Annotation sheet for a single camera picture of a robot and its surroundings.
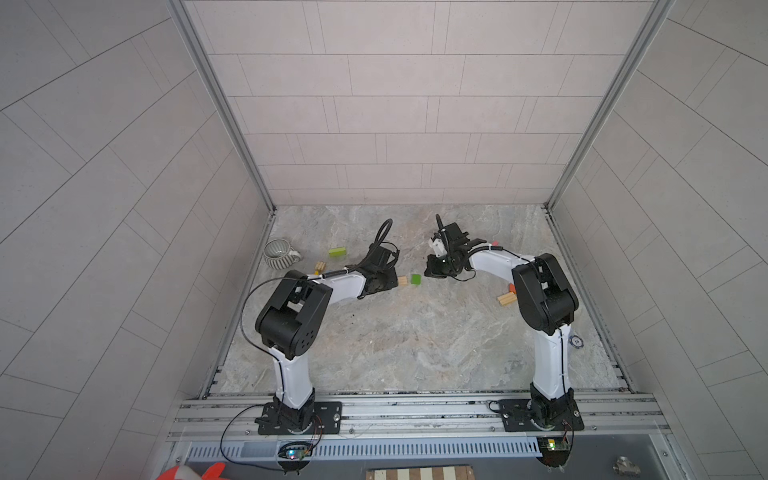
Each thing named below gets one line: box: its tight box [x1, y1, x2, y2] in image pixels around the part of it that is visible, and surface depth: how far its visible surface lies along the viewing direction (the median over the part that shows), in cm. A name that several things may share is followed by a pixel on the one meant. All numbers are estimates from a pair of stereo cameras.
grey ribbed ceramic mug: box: [263, 238, 302, 271], surface depth 98 cm
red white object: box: [157, 462, 227, 480], surface depth 61 cm
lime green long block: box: [328, 247, 347, 258], surface depth 104 cm
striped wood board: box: [366, 465, 476, 480], surface depth 63 cm
